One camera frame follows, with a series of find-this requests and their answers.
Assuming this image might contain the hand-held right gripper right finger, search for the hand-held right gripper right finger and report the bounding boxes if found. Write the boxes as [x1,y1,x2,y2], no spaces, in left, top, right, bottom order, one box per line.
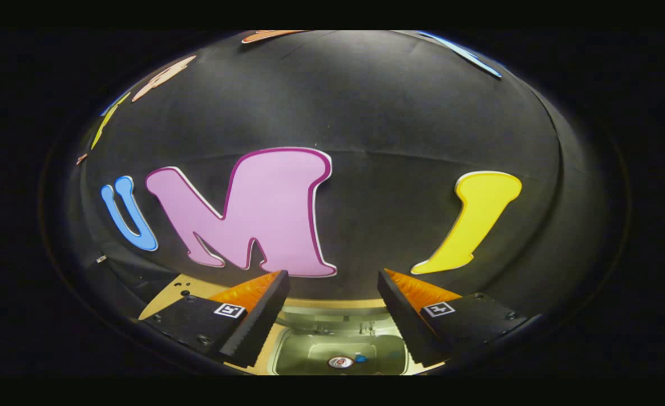
[376,268,530,367]

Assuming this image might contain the green desktop garbage bin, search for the green desktop garbage bin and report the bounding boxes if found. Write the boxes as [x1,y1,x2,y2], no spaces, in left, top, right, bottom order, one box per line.
[262,304,426,376]

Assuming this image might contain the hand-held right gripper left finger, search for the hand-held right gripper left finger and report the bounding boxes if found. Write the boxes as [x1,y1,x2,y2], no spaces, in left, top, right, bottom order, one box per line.
[141,270,291,370]

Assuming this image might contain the wooden desktop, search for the wooden desktop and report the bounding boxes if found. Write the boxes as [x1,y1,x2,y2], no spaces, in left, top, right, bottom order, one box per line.
[138,273,446,376]

